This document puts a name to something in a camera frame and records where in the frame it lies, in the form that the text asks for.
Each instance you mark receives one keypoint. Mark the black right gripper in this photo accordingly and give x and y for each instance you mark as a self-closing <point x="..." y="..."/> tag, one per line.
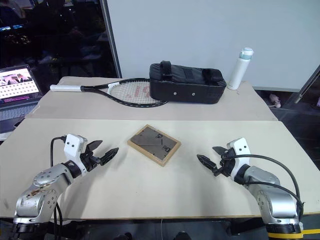
<point x="227" y="165"/>

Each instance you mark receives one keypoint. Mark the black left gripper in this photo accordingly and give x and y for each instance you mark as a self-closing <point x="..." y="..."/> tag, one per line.
<point x="90" y="160"/>

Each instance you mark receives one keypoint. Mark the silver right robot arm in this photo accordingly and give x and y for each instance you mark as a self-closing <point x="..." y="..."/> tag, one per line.
<point x="275" y="197"/>

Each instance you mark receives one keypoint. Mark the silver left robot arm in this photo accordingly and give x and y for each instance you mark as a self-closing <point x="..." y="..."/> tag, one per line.
<point x="47" y="178"/>

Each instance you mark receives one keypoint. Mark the open laptop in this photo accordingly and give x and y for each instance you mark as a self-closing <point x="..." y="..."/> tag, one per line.
<point x="17" y="85"/>

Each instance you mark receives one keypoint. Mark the black white tennis racket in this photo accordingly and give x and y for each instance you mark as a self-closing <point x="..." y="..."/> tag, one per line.
<point x="97" y="90"/>

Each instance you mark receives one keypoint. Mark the black padded bag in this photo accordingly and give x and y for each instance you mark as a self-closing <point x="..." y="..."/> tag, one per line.
<point x="186" y="85"/>

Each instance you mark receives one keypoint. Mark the pink object on floor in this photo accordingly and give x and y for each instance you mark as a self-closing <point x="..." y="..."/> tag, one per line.
<point x="275" y="100"/>

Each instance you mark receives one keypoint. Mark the dark rounded shape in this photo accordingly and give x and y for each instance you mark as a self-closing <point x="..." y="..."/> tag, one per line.
<point x="182" y="236"/>

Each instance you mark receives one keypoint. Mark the white water bottle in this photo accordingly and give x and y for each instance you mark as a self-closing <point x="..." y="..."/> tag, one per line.
<point x="238" y="72"/>

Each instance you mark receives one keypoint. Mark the slanted grey metal bar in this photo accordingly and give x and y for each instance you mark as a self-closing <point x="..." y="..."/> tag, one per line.
<point x="308" y="82"/>

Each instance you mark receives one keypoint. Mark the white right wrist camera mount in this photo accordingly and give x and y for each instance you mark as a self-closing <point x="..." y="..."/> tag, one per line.
<point x="241" y="148"/>

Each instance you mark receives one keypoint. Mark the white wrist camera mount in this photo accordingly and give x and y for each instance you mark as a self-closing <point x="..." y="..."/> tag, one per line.
<point x="72" y="145"/>
<point x="241" y="148"/>

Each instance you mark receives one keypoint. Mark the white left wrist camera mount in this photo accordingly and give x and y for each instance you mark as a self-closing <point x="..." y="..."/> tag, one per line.
<point x="72" y="145"/>

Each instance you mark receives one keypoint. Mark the wooden picture frame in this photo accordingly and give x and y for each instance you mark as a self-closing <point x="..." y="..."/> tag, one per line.
<point x="153" y="145"/>

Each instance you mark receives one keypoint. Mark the grey metal window post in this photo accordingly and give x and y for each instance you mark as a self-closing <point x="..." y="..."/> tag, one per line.
<point x="111" y="37"/>

